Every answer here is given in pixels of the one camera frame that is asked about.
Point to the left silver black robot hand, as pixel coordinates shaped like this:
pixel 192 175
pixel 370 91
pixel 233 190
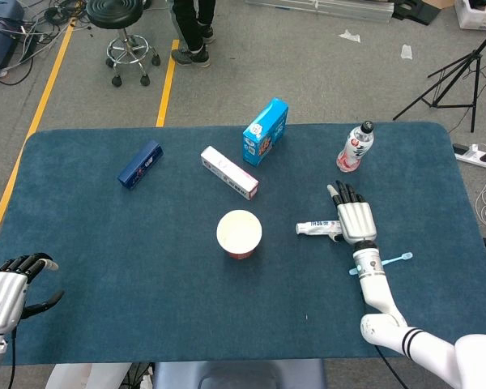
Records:
pixel 2 300

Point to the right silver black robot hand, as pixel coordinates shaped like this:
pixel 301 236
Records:
pixel 356 221

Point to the white toothpaste tube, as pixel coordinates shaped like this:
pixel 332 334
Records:
pixel 314 227

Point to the light blue toothbrush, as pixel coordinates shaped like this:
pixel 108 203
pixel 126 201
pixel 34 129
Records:
pixel 397 258

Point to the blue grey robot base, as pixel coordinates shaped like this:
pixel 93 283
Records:
pixel 235 374

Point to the plastic drink bottle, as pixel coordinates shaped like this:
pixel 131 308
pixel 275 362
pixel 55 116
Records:
pixel 354 150

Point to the white and pink box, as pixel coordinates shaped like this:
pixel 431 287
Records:
pixel 227 170

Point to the white robot body cover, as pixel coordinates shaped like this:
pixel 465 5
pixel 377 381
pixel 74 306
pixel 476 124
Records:
pixel 77 377

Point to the red paper cup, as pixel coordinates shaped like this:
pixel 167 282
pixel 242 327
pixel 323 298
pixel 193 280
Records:
pixel 239 231

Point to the light blue cookie box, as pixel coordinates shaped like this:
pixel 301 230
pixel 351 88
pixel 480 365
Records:
pixel 263 138

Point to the white power strip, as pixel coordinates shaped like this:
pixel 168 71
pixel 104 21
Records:
pixel 476 156

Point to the blue table mat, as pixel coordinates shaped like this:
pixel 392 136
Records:
pixel 146 283

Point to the flat white paper scrap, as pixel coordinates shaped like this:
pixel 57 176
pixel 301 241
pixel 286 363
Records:
pixel 406 52

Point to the crumpled white paper scrap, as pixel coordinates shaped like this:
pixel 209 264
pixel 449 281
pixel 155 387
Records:
pixel 350 36

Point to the black tripod stand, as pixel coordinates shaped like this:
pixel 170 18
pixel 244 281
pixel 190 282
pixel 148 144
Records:
pixel 467 65

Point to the dark blue long box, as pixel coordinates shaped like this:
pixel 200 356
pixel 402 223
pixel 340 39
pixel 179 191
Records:
pixel 141 164

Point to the aluminium profile beams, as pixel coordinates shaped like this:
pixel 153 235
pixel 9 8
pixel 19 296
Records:
pixel 320 8

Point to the black foam insert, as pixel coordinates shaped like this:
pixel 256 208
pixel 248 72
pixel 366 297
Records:
pixel 413 12

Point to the white storage box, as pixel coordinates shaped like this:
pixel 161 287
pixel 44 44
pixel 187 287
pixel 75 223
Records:
pixel 474 16

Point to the person in dark trousers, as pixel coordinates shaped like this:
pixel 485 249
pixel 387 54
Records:
pixel 188 24

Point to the black round stool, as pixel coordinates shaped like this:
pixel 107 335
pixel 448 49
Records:
pixel 113 16

